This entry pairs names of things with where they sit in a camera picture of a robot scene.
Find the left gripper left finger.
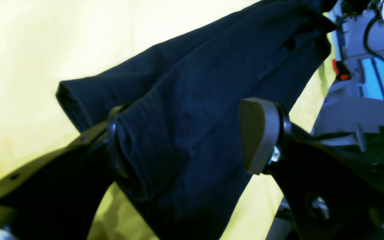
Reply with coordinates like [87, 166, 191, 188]
[0, 105, 129, 240]

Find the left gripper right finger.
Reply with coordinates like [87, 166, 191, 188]
[239, 97, 384, 240]

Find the dark blue T-shirt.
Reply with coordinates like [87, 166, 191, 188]
[56, 0, 336, 240]

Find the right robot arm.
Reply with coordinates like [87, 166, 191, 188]
[329, 0, 384, 98]

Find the yellow table cloth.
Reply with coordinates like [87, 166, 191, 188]
[0, 0, 335, 240]

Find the black cable bundle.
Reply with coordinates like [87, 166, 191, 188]
[364, 13, 384, 72]

